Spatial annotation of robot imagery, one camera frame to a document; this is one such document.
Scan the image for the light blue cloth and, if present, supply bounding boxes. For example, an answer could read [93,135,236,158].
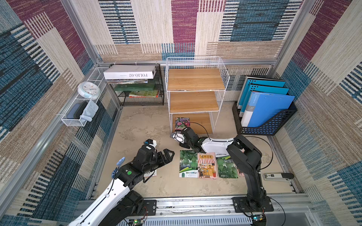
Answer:
[80,100,99,123]

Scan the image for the teal folder back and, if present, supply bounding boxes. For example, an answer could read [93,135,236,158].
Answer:
[237,76,285,109]

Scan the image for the purple flower seed packet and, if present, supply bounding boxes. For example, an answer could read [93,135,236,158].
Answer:
[174,117,190,131]

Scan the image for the dark blue case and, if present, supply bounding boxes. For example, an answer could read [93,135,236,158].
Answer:
[66,101,88,120]

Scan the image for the teal folder middle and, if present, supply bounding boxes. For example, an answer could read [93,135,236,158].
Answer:
[240,84,289,112]

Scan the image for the white folio box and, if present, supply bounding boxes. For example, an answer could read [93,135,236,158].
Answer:
[103,65,156,80]

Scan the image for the white wire wall basket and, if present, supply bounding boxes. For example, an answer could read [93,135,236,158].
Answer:
[61,67,106,127]

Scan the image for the red green book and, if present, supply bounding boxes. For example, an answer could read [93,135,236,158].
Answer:
[129,90,159,98]

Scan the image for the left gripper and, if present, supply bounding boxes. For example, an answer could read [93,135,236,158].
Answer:
[141,148,174,174]

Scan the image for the green book in tray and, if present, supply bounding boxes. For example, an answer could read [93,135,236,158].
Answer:
[114,83,155,92]

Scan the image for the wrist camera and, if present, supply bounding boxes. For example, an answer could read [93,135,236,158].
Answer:
[170,132,184,143]
[144,139,157,148]

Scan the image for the white wire shelf rack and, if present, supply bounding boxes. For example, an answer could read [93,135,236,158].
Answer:
[165,56,230,135]

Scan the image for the black file holder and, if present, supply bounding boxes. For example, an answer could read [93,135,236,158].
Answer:
[232,102,298,136]

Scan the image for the green seed bag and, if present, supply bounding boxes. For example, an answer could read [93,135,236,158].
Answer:
[179,150,199,178]
[216,156,239,179]

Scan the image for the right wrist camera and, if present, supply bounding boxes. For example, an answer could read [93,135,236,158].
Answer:
[170,132,184,143]

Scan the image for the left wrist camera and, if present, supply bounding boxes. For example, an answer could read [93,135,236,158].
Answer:
[144,139,157,148]

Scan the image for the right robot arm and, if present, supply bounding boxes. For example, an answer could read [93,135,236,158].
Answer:
[170,127,274,213]

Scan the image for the orange flower seed packet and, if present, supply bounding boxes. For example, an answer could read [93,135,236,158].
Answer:
[144,170,157,178]

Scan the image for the teal folder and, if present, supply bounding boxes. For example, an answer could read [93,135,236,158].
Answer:
[237,76,285,109]
[240,84,289,112]

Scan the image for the white round clock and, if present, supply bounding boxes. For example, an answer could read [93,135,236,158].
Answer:
[77,82,101,100]

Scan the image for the blue folder front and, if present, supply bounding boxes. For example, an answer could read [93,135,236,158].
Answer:
[241,91,295,127]

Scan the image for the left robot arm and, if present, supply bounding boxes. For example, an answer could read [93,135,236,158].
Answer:
[69,140,175,226]

